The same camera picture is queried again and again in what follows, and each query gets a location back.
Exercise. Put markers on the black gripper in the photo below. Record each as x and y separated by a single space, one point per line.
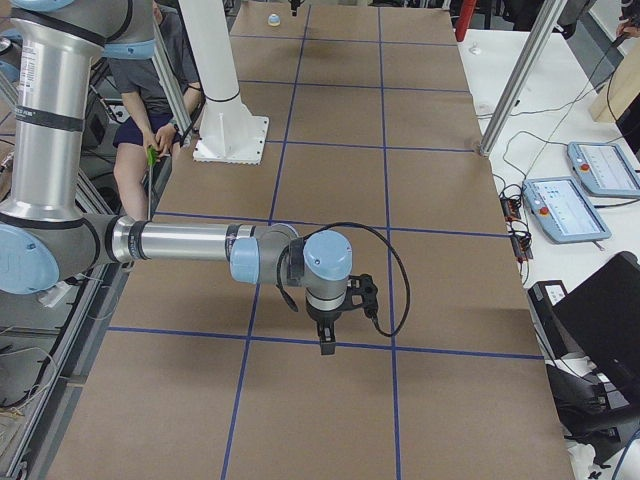
322 317
295 5

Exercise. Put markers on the blue white call bell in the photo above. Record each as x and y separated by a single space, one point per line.
274 20

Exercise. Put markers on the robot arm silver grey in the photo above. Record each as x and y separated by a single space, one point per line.
45 238

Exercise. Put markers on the seated person grey shirt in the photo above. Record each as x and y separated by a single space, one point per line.
151 123

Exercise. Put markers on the red cylinder background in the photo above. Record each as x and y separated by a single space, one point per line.
462 24

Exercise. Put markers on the black orange usb hub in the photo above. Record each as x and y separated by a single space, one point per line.
517 228

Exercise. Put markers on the black office chair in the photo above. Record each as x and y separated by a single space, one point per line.
591 335

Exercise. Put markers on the near teach pendant tablet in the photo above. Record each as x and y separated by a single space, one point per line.
563 210

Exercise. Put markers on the teach pendant tablet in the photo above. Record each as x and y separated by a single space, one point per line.
563 210
604 170

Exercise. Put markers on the far teach pendant tablet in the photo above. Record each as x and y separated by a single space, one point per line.
604 170

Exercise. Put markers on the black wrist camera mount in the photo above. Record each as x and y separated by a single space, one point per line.
361 293

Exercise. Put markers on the white camera stand pole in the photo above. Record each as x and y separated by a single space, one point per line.
228 131

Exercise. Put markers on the green handled stick tool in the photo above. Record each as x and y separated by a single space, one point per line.
152 156

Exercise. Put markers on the aluminium frame post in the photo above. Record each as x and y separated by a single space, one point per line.
540 18

